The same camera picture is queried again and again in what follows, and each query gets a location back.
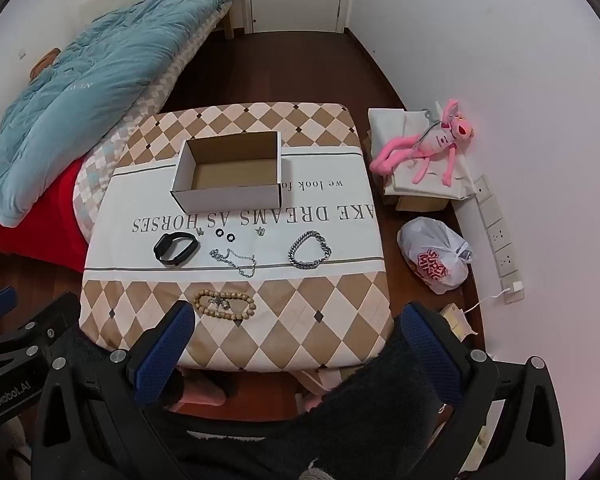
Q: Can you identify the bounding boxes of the thin silver chain necklace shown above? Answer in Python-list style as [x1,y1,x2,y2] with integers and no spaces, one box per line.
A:
[209,247,257,279]

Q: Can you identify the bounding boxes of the white power strip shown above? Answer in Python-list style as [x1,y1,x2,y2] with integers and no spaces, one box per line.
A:
[472,175,526,303]

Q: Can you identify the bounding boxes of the white charger with cable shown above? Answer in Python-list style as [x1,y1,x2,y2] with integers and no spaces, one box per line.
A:
[462,281,524,317]

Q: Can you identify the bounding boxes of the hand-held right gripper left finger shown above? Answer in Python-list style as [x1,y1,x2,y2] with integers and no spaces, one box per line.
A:
[32,300,197,480]

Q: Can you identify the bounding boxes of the brown cardboard box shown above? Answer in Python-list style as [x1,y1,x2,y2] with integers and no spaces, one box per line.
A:
[382,180,451,212]

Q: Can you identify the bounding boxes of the person's black fleece pants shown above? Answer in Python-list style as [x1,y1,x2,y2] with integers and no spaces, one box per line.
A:
[55,320,481,480]

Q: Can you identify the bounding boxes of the pink plush toy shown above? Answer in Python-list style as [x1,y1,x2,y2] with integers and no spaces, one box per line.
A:
[370,99,476,188]

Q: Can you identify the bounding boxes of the thick silver chain bracelet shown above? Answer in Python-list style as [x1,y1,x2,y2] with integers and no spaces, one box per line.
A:
[288,230,333,271]

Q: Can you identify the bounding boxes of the checkered printed tablecloth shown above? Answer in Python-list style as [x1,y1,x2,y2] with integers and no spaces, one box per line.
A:
[79,102,395,372]

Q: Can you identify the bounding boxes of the white printed plastic bag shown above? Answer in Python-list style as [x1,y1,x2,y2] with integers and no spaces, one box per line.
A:
[397,217,473,295]

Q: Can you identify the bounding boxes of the beige paper packet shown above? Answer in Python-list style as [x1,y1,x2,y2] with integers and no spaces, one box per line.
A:
[437,302,477,343]

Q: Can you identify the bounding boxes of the red blanket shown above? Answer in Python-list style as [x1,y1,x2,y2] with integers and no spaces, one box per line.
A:
[0,157,93,281]

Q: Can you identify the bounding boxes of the wooden bead bracelet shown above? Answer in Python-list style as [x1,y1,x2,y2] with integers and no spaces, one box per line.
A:
[193,289,257,322]

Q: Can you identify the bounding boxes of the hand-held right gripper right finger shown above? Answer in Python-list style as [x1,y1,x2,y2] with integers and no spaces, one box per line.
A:
[399,302,567,480]

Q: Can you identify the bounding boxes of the blue quilt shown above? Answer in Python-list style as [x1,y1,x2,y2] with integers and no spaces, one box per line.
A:
[0,0,241,226]

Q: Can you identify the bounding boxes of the black smart band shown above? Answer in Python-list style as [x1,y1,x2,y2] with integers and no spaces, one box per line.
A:
[153,232,199,266]

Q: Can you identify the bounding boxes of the checkered bed sheet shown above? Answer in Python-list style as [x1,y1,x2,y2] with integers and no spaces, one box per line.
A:
[72,5,236,241]

